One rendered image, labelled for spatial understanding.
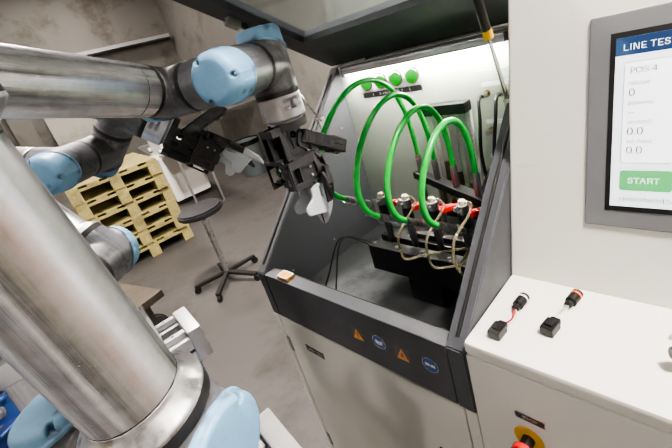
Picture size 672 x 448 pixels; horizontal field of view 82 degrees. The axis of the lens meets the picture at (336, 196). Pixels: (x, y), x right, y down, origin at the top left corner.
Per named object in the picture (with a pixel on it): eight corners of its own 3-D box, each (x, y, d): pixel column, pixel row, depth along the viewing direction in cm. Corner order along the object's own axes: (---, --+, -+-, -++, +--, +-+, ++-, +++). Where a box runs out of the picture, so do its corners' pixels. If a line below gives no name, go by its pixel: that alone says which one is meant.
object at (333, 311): (280, 315, 124) (263, 274, 118) (290, 307, 127) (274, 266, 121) (458, 405, 79) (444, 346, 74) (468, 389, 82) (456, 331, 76)
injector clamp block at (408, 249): (379, 287, 116) (367, 244, 111) (398, 269, 122) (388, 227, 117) (490, 322, 92) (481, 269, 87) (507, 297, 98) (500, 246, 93)
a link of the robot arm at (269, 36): (220, 37, 60) (247, 33, 67) (245, 106, 64) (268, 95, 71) (262, 22, 57) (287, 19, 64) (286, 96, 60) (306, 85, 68)
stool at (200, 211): (250, 253, 357) (222, 187, 332) (273, 273, 311) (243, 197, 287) (190, 285, 332) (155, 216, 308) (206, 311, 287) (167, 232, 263)
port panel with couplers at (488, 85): (485, 183, 110) (469, 74, 99) (491, 179, 112) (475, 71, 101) (534, 186, 101) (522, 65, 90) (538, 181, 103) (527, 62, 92)
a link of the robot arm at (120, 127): (91, 109, 83) (104, 74, 80) (144, 132, 87) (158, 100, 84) (78, 123, 76) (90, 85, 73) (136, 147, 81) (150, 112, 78)
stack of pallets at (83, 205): (94, 250, 491) (54, 180, 457) (164, 217, 539) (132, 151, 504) (111, 280, 388) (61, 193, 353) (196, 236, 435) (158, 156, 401)
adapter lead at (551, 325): (552, 339, 65) (552, 329, 64) (539, 333, 67) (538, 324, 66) (585, 299, 71) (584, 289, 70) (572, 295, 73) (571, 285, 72)
